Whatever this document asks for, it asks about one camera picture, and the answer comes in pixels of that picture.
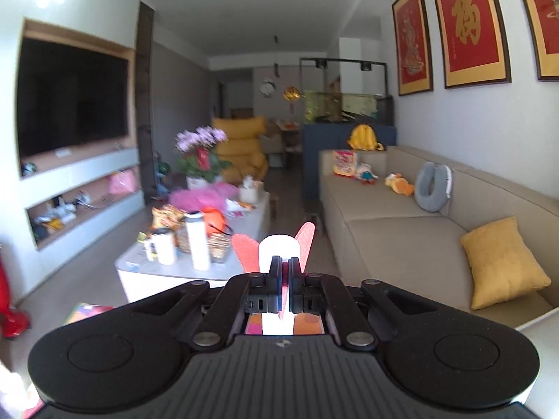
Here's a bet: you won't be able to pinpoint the yellow backpack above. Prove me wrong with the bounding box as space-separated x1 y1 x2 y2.
347 124 385 151

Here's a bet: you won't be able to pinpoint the gold patterned snack bag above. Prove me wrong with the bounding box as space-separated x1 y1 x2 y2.
152 205 184 230

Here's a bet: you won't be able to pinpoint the beige dining chair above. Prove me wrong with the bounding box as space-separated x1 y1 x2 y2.
260 133 284 167

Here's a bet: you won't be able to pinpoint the orange pumpkin bucket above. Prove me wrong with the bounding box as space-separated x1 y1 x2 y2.
202 207 232 236

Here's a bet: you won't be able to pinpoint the yellow cushion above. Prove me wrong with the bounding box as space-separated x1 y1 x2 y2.
460 217 552 310

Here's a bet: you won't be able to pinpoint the yellow armchair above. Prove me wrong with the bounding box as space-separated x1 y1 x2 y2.
211 116 269 184

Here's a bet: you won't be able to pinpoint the glass fish tank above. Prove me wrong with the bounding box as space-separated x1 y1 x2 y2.
299 58 389 124

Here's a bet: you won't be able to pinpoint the framed red figure picture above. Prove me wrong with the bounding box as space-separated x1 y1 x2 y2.
392 0 434 97

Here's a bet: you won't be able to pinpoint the dark blue cabinet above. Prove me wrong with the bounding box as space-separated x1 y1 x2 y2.
303 123 397 204

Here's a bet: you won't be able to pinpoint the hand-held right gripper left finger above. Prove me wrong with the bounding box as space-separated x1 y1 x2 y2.
131 256 284 351

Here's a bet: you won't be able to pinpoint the white toy with red wings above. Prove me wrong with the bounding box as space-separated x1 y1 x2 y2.
231 222 316 337

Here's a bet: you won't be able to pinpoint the pink wrapping cloth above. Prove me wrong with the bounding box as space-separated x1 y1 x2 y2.
168 182 239 212

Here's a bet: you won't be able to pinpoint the beige sofa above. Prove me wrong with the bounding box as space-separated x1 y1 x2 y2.
318 145 559 330

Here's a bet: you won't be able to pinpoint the white tissue box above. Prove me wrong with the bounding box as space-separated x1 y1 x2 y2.
238 175 266 204

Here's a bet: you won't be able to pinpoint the clear snack container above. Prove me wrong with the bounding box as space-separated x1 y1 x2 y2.
207 233 232 263

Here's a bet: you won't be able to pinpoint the colourful printed play mat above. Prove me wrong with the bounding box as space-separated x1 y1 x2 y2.
63 302 118 326

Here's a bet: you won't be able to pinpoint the white mug with handle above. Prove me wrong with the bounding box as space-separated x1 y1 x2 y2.
144 228 177 265

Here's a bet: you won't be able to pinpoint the clear snack jar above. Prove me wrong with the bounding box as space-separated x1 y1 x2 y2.
175 220 193 254

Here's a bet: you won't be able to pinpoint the framed red gold-character picture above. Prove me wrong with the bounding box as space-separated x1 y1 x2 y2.
427 0 513 89

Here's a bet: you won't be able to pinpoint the pink toy package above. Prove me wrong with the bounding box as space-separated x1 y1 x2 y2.
333 149 360 177

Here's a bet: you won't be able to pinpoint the white coffee table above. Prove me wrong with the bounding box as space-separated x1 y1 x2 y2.
114 190 272 304

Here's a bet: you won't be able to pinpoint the red appliance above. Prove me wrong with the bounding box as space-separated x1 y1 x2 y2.
0 244 32 339

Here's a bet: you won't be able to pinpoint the pink gift bag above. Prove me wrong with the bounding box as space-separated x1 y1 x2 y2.
108 170 139 196

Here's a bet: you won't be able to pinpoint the white and red plush toy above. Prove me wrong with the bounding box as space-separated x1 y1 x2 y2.
355 162 380 184

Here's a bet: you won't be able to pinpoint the orange plush toy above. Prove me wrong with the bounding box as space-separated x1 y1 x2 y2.
384 173 415 197

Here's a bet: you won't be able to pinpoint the grey neck pillow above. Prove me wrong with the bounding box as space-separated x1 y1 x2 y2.
413 161 455 212

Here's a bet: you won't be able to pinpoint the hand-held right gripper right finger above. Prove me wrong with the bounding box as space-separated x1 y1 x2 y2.
289 257 437 351

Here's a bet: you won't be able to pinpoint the potted pink flowers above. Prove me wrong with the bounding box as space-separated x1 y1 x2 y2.
175 126 232 190

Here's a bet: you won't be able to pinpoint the white thermos bottle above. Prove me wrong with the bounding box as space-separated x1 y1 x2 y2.
186 210 211 271

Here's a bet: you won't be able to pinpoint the black wall television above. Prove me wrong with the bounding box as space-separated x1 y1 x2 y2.
17 37 131 158

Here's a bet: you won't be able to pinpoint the white power strip with cables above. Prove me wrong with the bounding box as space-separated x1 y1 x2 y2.
57 192 92 211

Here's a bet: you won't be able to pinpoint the white wall shelf unit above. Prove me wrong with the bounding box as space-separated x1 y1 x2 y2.
20 144 147 251

